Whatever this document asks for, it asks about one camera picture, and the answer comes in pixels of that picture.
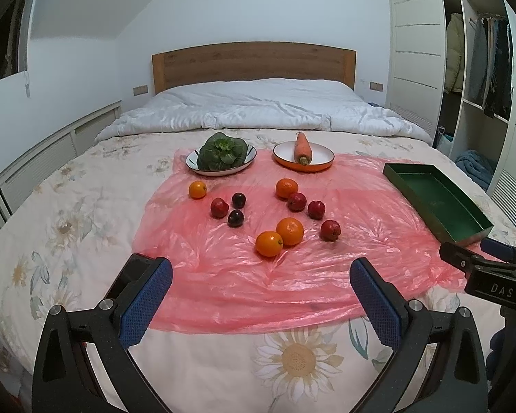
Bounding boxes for dark plum lower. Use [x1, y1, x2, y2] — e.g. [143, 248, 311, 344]
[227, 209, 245, 227]

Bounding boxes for orange rimmed white plate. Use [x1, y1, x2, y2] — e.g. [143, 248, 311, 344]
[272, 141, 334, 172]

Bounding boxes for white wardrobe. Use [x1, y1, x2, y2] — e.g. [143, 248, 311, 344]
[387, 0, 516, 243]

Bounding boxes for red apple by mandarin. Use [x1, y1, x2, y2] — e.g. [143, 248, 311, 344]
[287, 192, 308, 213]

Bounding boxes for small orange far left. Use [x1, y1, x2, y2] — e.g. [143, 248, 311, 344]
[188, 181, 208, 200]

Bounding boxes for blue folded blanket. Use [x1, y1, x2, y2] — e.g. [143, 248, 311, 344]
[455, 149, 496, 192]

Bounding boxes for orange carrot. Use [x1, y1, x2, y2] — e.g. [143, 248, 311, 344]
[293, 133, 312, 166]

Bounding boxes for dark plum upper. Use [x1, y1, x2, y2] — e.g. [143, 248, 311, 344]
[232, 192, 247, 210]

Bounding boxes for floral bed sheet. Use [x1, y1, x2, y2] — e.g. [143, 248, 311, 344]
[0, 130, 503, 412]

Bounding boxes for green leafy vegetable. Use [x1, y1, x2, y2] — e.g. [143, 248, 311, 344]
[197, 133, 248, 172]

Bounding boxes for red apple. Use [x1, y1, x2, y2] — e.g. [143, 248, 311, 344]
[308, 200, 326, 220]
[209, 198, 230, 219]
[321, 220, 341, 242]
[287, 192, 308, 213]

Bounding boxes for smooth orange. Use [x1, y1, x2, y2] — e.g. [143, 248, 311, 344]
[254, 230, 284, 258]

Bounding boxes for green rectangular tray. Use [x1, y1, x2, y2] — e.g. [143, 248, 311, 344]
[383, 163, 493, 247]

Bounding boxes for dimpled mandarin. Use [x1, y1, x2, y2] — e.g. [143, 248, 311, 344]
[276, 217, 305, 247]

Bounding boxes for white duvet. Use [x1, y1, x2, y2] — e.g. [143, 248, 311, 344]
[96, 78, 432, 146]

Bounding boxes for dark plum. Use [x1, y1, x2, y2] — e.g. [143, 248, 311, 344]
[227, 209, 245, 227]
[232, 192, 247, 210]

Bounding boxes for white striped plate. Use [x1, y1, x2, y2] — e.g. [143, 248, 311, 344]
[185, 146, 257, 177]

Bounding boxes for hanging dark clothes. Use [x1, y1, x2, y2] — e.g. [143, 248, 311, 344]
[467, 17, 514, 120]

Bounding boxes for pink plastic sheet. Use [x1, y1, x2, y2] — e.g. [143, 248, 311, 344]
[132, 151, 465, 334]

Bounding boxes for wooden headboard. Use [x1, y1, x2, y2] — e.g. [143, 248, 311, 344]
[152, 41, 357, 94]

